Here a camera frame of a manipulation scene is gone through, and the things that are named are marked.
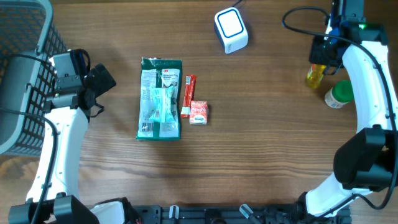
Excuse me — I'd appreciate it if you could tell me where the yellow dish soap bottle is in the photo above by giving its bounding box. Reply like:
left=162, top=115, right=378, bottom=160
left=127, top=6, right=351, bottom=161
left=305, top=64, right=326, bottom=89

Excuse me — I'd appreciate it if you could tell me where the green lid white jar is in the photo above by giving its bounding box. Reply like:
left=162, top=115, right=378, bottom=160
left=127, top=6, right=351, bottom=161
left=325, top=80, right=354, bottom=109

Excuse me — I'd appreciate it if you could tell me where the green foil packet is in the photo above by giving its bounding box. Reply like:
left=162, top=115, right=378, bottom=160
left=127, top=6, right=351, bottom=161
left=136, top=58, right=182, bottom=141

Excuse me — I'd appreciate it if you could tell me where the red white snack packet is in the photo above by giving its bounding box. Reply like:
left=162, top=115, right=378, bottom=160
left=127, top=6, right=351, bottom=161
left=180, top=75, right=197, bottom=118

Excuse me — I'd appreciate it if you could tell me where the small red white carton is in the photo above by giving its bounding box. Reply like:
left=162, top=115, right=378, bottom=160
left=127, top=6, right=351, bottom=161
left=189, top=101, right=208, bottom=125

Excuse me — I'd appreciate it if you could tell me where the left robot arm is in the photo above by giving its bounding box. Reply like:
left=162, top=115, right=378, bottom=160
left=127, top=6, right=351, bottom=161
left=1, top=49, right=140, bottom=223

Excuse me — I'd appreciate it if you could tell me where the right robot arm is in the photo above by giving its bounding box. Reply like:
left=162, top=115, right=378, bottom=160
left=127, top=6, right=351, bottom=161
left=303, top=1, right=397, bottom=222

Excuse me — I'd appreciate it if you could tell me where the white barcode scanner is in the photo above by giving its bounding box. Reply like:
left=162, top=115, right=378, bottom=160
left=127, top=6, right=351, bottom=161
left=214, top=7, right=249, bottom=54

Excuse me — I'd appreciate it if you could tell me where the grey plastic mesh basket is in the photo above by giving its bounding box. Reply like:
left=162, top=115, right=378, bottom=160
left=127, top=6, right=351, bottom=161
left=1, top=0, right=67, bottom=157

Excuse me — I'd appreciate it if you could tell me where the black right camera cable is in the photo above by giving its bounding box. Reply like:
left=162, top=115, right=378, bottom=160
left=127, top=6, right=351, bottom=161
left=281, top=6, right=398, bottom=211

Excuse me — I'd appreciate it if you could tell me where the black camera cable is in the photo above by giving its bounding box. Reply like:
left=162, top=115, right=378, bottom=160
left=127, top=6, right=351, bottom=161
left=0, top=53, right=60, bottom=224
left=281, top=6, right=398, bottom=211

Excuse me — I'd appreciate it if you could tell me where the black left camera cable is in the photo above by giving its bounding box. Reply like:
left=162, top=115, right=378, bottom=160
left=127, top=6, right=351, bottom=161
left=0, top=53, right=60, bottom=224

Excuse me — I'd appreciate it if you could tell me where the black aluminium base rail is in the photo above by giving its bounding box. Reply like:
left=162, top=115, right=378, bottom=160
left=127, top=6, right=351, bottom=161
left=133, top=205, right=352, bottom=224

